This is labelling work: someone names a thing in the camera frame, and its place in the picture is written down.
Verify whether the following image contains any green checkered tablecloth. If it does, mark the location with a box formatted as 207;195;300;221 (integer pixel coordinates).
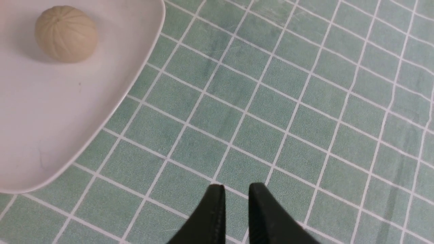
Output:
1;0;433;244

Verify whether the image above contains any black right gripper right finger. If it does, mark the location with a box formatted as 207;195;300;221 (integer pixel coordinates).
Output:
249;183;319;244

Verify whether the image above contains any white square plate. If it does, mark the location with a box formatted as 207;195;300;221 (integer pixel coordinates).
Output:
0;0;166;194

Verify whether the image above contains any white steamed bun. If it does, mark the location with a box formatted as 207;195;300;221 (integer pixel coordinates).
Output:
34;5;99;63

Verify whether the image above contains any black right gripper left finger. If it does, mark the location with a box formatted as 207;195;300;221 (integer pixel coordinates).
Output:
169;184;226;244

